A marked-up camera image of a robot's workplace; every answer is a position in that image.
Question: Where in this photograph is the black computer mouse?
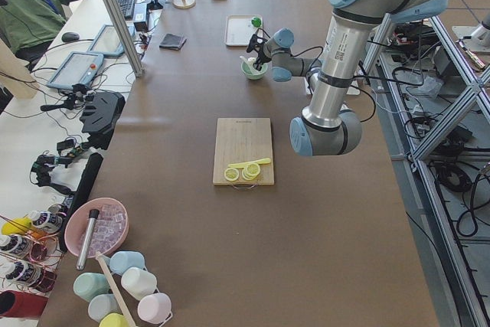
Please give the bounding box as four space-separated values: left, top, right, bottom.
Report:
61 31 80 43

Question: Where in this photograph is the pink cup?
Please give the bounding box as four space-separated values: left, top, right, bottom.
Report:
137 293 173 325

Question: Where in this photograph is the pink bowl with ice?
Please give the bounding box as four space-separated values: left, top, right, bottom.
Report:
64 198 129 258

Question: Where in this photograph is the aluminium frame post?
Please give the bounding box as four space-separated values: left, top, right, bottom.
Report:
103 0 144 77

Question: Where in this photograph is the lemon slice lower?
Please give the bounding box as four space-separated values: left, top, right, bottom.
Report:
242 164 261 181

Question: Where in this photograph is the white ceramic spoon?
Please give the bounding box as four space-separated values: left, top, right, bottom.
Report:
240 56 258 74

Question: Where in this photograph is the white cup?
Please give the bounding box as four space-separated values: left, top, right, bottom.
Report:
121 267 157 300

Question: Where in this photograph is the white rabbit tray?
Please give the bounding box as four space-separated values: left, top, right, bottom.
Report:
224 15 263 47

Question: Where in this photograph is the lemon slice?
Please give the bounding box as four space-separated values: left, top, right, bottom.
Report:
242 164 261 181
224 167 240 182

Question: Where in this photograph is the upper blue teach pendant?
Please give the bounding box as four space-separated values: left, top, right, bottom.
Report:
88 25 124 58

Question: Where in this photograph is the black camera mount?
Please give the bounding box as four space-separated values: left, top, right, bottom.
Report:
246 34 268 54

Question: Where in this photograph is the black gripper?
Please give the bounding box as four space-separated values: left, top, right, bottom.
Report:
253 44 272 70

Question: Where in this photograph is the light green bowl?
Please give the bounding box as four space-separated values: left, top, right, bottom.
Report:
240 61 268 80

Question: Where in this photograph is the lower blue teach pendant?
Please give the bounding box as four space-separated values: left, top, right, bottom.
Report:
46 52 104 90

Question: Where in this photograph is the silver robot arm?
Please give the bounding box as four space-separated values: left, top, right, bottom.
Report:
254 0 449 156

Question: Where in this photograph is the lemon slice upper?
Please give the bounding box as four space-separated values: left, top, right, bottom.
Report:
224 167 240 182

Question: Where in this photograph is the blue teach pendant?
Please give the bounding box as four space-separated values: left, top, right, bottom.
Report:
46 52 104 90
88 25 124 58

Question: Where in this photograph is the wooden cutting board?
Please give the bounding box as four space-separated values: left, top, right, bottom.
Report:
213 117 275 186

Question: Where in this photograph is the folded grey cloth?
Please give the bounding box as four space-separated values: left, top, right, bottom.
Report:
159 33 187 51

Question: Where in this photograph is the green lime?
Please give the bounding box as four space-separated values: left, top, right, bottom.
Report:
251 17 262 28

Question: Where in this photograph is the white pillar with base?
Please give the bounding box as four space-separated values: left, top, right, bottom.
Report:
303 76 361 96

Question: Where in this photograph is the seated person green jacket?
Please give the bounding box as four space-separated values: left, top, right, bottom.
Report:
1 0 79 64

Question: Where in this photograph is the yellow cup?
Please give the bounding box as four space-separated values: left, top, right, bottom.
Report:
99 312 129 327

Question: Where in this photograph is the light blue cup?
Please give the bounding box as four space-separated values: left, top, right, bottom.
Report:
87 293 120 322

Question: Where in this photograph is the green cup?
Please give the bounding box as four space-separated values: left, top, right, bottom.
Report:
73 273 109 302

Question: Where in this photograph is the metal tube in bowl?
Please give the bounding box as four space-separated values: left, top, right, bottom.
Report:
76 209 100 271

